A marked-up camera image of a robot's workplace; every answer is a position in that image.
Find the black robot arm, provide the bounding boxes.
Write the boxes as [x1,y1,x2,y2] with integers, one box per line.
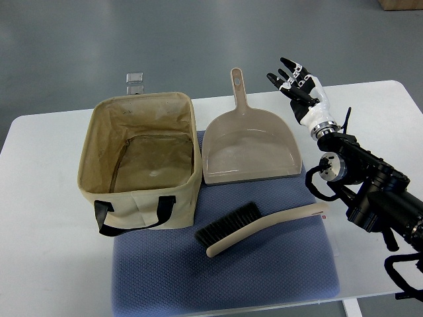
[305,119,422,300]

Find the lower metal floor plate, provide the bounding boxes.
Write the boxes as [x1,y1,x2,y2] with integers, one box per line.
[126,85,144,95]

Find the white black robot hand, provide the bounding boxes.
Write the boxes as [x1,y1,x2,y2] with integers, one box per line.
[266,57,340,140]

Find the black table control panel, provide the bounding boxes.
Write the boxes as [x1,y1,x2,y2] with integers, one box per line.
[395,292,410,300]

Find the beige hand broom black bristles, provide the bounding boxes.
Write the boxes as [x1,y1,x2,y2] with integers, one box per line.
[194,203,329,258]

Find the cream fabric bag black handle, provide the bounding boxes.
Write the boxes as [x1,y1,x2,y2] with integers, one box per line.
[77,92,202,236]

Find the white table leg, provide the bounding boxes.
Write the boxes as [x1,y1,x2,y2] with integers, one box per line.
[342,299,363,317]

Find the beige plastic dustpan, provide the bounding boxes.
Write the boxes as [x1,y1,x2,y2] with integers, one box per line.
[202,68,303,185]

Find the cardboard box corner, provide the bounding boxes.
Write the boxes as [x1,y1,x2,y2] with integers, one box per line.
[388,0,422,5]

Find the blue mesh cushion mat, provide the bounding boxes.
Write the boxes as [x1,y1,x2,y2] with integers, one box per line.
[110,129,341,316]

